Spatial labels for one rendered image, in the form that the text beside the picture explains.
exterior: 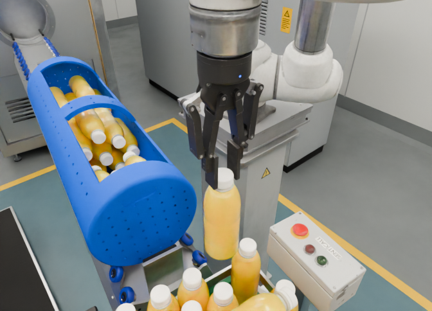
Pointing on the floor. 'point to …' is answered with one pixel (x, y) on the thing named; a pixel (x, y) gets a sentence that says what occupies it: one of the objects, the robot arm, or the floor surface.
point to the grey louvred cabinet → (161, 40)
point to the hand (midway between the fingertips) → (222, 165)
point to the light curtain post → (102, 38)
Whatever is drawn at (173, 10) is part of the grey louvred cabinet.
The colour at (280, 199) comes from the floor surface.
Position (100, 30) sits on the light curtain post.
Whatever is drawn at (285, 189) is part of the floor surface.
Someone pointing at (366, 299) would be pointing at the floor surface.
